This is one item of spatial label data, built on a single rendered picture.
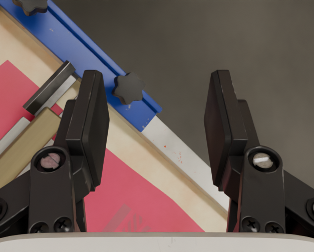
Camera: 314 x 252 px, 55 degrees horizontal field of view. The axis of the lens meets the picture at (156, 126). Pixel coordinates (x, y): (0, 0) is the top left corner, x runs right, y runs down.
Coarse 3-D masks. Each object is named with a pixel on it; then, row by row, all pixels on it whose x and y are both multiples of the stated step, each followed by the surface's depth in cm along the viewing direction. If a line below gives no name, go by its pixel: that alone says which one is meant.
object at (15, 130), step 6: (24, 120) 42; (18, 126) 41; (24, 126) 42; (12, 132) 41; (18, 132) 41; (6, 138) 41; (12, 138) 41; (0, 144) 41; (6, 144) 41; (48, 144) 43; (0, 150) 41; (30, 162) 42
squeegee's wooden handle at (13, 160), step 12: (48, 108) 37; (36, 120) 36; (48, 120) 37; (60, 120) 37; (24, 132) 36; (36, 132) 36; (48, 132) 37; (12, 144) 36; (24, 144) 36; (36, 144) 36; (0, 156) 35; (12, 156) 35; (24, 156) 36; (0, 168) 35; (12, 168) 35; (24, 168) 36; (0, 180) 35
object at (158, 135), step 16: (80, 80) 46; (144, 128) 49; (160, 128) 50; (160, 144) 50; (176, 144) 51; (176, 160) 51; (192, 160) 52; (192, 176) 52; (208, 176) 54; (208, 192) 54; (224, 208) 56
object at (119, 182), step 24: (0, 72) 44; (0, 96) 44; (24, 96) 45; (0, 120) 44; (120, 168) 51; (96, 192) 50; (120, 192) 52; (144, 192) 53; (96, 216) 50; (144, 216) 53; (168, 216) 55
